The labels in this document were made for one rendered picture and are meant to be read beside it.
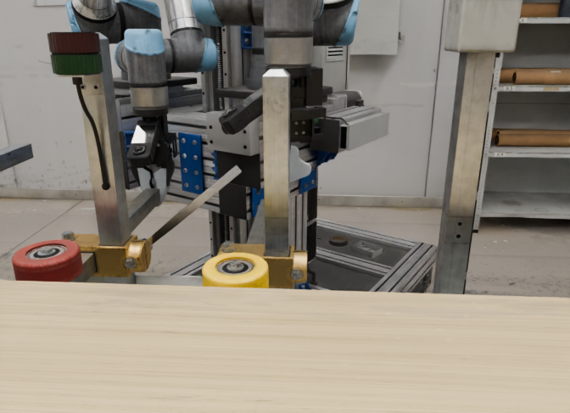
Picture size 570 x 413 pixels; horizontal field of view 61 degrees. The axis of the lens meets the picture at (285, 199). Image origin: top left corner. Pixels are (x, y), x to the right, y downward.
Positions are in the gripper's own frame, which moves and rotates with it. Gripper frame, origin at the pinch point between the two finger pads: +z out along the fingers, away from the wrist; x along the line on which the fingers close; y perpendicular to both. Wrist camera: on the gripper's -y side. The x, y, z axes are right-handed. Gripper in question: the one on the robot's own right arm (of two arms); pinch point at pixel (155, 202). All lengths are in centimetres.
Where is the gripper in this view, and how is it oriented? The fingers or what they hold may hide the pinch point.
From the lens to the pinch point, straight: 108.3
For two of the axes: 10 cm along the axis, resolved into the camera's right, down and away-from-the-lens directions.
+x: -10.0, -0.2, 0.6
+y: 0.6, -3.2, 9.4
